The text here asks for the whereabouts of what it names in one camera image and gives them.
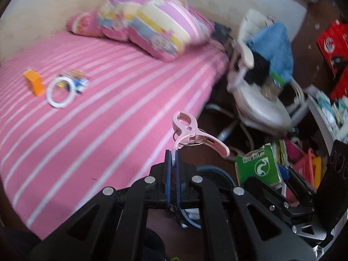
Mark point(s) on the orange plastic block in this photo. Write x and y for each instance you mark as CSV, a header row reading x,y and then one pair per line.
x,y
34,83

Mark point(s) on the black garment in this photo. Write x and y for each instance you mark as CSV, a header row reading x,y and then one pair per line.
x,y
258,68

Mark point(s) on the dark bin with blue rim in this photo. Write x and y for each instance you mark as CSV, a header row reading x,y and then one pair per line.
x,y
217,174

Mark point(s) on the dark blue cloth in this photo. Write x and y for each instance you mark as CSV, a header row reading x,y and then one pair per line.
x,y
221,31

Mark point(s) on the red plastic item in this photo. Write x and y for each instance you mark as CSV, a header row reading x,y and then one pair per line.
x,y
308,165

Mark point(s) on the white baby chair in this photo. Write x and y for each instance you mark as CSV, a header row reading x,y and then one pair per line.
x,y
261,111

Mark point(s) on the small red cardboard box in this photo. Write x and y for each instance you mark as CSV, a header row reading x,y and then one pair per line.
x,y
341,87

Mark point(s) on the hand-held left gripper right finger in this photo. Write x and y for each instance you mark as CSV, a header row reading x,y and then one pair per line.
x,y
178,174

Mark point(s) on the blue towel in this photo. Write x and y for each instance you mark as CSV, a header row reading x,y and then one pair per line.
x,y
280,49

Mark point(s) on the pink clothes peg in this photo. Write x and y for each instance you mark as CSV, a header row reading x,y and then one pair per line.
x,y
187,126

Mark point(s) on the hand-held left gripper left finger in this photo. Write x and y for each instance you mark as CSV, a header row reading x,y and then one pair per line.
x,y
168,174

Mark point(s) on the pink plastic item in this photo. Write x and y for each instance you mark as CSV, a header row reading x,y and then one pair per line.
x,y
295,150

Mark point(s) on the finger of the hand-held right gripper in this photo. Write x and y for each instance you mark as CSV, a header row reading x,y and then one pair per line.
x,y
299,187
262,191

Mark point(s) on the white basket of packets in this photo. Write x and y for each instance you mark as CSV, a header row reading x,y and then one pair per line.
x,y
322,122

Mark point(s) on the pink flowered pillow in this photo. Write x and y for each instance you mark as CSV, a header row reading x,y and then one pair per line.
x,y
81,23

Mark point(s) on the folded cartoon print quilt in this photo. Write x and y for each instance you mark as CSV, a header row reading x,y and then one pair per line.
x,y
152,19

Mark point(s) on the green and white carton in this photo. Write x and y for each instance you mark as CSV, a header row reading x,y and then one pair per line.
x,y
258,165

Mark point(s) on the pink striped bed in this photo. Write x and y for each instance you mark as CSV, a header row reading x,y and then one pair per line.
x,y
108,114

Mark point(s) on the large red cardboard box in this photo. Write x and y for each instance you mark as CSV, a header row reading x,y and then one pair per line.
x,y
331,43

